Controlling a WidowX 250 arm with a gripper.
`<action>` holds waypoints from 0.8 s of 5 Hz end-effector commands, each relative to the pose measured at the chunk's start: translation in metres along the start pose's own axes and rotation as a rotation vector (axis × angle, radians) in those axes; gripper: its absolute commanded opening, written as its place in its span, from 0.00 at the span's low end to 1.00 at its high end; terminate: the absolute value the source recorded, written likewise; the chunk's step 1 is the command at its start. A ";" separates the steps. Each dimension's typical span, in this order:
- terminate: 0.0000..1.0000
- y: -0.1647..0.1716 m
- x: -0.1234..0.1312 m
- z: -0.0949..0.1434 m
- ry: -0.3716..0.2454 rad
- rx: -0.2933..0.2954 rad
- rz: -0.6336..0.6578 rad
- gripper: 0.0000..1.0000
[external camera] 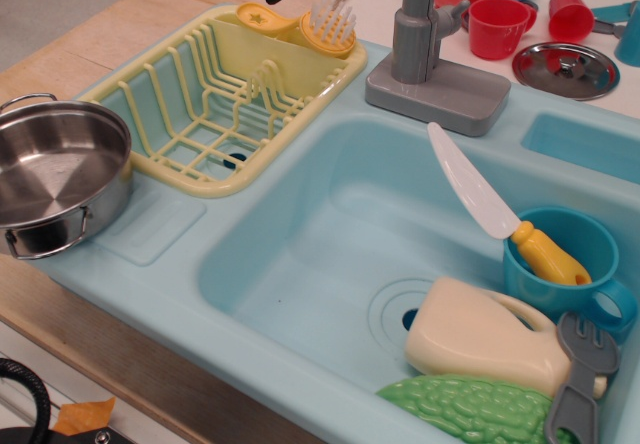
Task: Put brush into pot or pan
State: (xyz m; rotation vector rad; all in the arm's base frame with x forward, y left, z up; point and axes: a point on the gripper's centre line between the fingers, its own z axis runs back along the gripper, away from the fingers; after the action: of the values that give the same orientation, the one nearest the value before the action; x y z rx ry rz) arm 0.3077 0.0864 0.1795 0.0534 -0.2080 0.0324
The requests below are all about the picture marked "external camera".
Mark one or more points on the yellow dish brush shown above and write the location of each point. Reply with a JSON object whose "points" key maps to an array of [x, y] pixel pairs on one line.
{"points": [[327, 27]]}

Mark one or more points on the steel pot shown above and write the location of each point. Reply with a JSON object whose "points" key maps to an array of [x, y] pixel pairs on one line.
{"points": [[66, 173]]}

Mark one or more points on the steel pot lid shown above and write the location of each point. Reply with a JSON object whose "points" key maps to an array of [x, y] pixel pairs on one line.
{"points": [[568, 70]]}

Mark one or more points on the yellow dish rack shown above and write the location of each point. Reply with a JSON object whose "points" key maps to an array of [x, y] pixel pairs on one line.
{"points": [[213, 104]]}

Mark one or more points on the grey toy faucet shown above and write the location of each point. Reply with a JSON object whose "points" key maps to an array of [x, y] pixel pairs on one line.
{"points": [[415, 82]]}

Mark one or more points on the red cup front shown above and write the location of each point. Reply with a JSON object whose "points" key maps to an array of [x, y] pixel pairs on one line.
{"points": [[496, 27]]}

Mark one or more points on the red cup right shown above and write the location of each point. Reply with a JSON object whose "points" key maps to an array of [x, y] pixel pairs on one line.
{"points": [[570, 20]]}

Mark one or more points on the light blue toy sink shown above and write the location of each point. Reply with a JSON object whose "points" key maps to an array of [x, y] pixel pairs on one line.
{"points": [[294, 289]]}

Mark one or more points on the teal cup right edge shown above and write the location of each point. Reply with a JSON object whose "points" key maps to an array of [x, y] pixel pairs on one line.
{"points": [[627, 50]]}

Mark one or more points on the cream plastic jug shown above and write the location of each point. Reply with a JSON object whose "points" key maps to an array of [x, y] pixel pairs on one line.
{"points": [[466, 330]]}

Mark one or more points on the blue plastic cup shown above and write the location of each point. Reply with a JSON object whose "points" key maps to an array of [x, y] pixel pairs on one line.
{"points": [[606, 302]]}

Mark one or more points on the orange tape piece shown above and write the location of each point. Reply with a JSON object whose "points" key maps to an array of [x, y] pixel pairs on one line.
{"points": [[77, 418]]}

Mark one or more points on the green plastic vegetable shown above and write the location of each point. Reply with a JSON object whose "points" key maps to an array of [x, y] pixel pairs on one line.
{"points": [[473, 409]]}

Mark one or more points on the grey plastic fork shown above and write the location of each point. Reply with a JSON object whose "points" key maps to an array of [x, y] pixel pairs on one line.
{"points": [[593, 353]]}

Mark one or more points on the black device base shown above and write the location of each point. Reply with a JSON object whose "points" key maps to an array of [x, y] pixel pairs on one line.
{"points": [[101, 436]]}

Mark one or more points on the white knife yellow handle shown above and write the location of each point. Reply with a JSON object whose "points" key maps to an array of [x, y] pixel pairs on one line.
{"points": [[546, 259]]}

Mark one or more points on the teal utensil handle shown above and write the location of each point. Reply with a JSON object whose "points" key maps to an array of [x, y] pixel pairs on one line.
{"points": [[616, 13]]}

